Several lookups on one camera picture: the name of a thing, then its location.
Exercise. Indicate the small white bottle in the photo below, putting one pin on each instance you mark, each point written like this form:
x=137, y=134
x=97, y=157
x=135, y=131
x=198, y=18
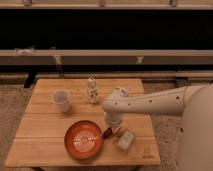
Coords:
x=92, y=90

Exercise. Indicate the wooden table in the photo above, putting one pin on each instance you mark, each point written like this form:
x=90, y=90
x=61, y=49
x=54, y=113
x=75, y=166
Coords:
x=39, y=140

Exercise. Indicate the dark red pepper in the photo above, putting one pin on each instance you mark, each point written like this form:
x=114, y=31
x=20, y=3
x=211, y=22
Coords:
x=107, y=133

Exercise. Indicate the translucent plastic cup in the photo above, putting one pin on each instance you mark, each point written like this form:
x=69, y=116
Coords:
x=61, y=98

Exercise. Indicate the white sponge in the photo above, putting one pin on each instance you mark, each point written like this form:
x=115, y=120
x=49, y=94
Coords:
x=125, y=140

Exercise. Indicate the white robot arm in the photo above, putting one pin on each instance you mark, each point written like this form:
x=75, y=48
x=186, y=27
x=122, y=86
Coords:
x=194, y=104

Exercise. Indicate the orange bowl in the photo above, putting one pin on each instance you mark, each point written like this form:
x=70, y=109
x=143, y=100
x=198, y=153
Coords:
x=83, y=140

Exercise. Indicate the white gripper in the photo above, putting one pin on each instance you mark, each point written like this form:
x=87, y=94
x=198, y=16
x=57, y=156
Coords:
x=115, y=125

